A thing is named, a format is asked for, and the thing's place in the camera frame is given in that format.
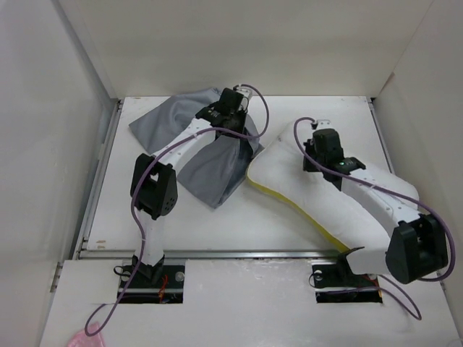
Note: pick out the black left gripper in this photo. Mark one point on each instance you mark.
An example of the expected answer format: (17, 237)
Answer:
(241, 113)

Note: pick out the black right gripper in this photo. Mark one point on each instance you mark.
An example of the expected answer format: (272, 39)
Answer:
(307, 166)

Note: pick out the white pillow yellow edge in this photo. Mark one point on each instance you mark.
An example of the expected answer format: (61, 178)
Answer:
(343, 222)

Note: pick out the grey pillowcase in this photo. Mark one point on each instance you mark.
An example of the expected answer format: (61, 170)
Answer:
(213, 172)

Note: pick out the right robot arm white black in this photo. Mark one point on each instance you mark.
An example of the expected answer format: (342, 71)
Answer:
(419, 241)

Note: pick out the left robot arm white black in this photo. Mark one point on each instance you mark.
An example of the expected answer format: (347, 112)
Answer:
(203, 141)

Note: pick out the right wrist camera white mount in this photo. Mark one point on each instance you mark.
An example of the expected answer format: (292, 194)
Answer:
(320, 124)

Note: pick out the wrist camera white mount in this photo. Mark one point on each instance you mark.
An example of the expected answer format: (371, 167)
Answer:
(320, 124)
(247, 92)

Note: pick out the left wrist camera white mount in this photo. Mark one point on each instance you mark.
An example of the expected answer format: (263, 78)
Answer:
(247, 92)

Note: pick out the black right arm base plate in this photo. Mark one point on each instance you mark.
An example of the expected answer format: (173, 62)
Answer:
(333, 286)

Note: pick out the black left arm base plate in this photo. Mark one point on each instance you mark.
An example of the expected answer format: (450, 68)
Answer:
(166, 287)

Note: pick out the aluminium rail front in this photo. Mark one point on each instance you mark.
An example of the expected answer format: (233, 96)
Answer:
(213, 254)

